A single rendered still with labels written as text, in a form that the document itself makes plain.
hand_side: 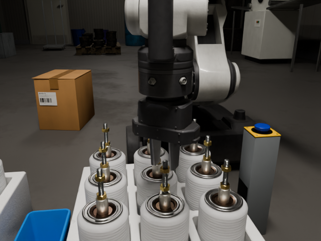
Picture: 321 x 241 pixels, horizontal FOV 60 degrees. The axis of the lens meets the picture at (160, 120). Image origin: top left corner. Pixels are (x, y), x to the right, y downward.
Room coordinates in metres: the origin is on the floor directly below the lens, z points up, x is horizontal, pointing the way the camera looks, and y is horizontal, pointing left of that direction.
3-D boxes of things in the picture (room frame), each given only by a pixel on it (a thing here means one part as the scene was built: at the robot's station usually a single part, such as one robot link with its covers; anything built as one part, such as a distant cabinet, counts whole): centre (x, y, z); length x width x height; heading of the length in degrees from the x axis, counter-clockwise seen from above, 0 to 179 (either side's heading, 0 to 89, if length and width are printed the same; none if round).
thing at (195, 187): (0.59, -0.11, 0.16); 0.10 x 0.10 x 0.18
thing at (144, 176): (0.57, 0.01, 0.25); 0.08 x 0.08 x 0.01
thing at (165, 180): (0.45, -0.01, 0.31); 0.01 x 0.01 x 0.08
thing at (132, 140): (1.02, 0.11, 0.10); 0.20 x 0.05 x 0.20; 8
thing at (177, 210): (0.45, -0.01, 0.25); 0.08 x 0.08 x 0.01
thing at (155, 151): (0.46, 0.01, 0.37); 0.03 x 0.02 x 0.06; 152
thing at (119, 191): (0.55, 0.13, 0.16); 0.10 x 0.10 x 0.18
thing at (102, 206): (0.44, 0.11, 0.26); 0.02 x 0.02 x 0.03
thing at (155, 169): (0.57, 0.01, 0.26); 0.02 x 0.02 x 0.03
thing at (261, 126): (0.68, -0.27, 0.32); 0.04 x 0.04 x 0.02
